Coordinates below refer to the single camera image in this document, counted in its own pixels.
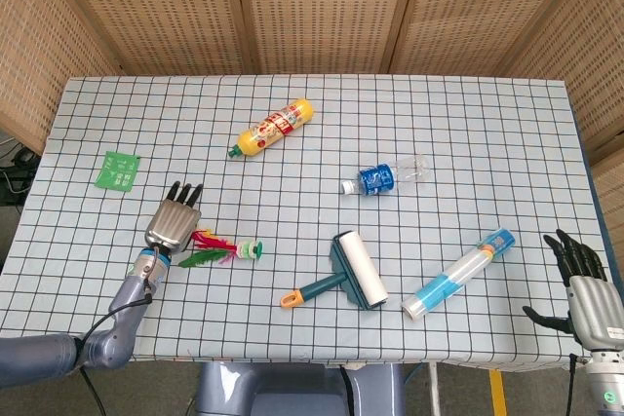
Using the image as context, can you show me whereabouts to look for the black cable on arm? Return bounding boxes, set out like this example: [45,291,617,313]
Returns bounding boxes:
[72,246,160,416]
[564,353,579,416]

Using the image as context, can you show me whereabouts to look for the black cables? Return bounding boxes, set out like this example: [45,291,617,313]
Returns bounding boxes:
[0,135,41,208]

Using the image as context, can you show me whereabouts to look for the feather shuttlecock toy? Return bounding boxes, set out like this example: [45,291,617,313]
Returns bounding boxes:
[177,228,264,269]

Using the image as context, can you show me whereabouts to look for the teal lint roller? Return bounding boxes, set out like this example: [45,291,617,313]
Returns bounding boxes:
[279,229,390,311]

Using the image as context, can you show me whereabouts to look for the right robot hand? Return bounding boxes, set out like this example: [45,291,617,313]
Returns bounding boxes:
[522,228,624,352]

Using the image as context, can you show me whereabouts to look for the yellow plastic bottle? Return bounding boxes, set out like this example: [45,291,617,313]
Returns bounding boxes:
[226,97,314,160]

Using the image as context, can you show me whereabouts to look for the blue white plastic wrap roll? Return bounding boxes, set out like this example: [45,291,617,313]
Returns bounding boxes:
[400,227,517,322]

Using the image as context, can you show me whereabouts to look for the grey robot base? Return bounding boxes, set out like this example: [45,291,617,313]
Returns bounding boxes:
[193,362,407,416]

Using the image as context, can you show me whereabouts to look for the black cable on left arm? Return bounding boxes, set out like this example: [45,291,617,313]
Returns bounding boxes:
[72,246,160,416]

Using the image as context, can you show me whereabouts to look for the clear bottle blue label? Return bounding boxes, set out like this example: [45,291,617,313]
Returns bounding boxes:
[340,153,432,197]

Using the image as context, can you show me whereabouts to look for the bamboo folding screen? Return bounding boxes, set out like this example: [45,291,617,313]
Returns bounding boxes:
[0,0,624,261]

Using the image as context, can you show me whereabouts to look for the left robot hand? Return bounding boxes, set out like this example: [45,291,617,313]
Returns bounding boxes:
[144,181,204,252]

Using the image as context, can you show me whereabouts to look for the green packet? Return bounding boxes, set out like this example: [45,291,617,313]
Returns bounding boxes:
[94,151,142,192]

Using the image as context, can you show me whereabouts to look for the grid checked tablecloth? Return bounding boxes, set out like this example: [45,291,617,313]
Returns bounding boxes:
[0,74,616,371]

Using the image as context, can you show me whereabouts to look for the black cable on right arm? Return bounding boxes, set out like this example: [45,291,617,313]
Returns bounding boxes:
[564,353,579,416]

